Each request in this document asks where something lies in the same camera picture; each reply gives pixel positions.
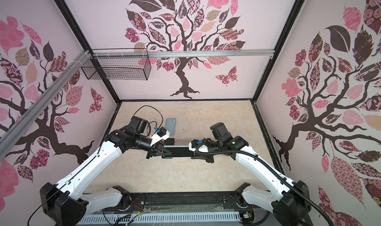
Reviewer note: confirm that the black corner frame post left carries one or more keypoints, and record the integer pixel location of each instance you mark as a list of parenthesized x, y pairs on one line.
[(71, 21)]

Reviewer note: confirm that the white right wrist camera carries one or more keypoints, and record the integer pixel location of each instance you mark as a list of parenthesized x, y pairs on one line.
[(198, 144)]

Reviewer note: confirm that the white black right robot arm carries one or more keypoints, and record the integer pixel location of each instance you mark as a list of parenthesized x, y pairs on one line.
[(287, 200)]

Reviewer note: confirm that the white slotted cable duct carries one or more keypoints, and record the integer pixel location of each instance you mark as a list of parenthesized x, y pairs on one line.
[(160, 218)]

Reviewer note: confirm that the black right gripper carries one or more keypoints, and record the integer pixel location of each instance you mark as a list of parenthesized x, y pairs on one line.
[(204, 156)]

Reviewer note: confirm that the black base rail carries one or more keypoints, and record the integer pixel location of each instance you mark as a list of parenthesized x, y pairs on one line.
[(188, 202)]

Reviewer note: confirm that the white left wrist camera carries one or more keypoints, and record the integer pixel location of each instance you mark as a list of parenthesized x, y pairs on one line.
[(160, 134)]

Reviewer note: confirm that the aluminium rail left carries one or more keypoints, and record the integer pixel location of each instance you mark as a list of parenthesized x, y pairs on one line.
[(11, 137)]

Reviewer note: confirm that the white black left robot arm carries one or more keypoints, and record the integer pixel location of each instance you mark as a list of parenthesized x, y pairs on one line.
[(66, 203)]

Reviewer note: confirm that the aluminium rail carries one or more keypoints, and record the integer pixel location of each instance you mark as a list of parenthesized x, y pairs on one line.
[(168, 54), (11, 137)]

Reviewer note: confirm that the black corner frame post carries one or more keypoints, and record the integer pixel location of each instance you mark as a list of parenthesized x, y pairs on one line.
[(71, 21), (296, 9)]

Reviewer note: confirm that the light green phone case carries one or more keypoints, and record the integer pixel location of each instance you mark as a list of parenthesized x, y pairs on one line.
[(171, 125)]

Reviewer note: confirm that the black corner frame post right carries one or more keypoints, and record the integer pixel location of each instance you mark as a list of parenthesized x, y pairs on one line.
[(296, 9)]

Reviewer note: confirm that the black wire basket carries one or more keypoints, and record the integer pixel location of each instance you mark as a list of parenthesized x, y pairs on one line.
[(118, 64)]

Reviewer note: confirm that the aluminium rail back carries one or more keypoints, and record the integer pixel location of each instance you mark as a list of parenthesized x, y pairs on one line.
[(168, 54)]

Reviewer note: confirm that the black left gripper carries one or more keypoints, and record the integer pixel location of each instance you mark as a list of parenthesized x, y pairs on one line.
[(156, 148)]

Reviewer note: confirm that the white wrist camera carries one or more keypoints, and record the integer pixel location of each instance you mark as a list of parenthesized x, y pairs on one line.
[(160, 134), (198, 144)]

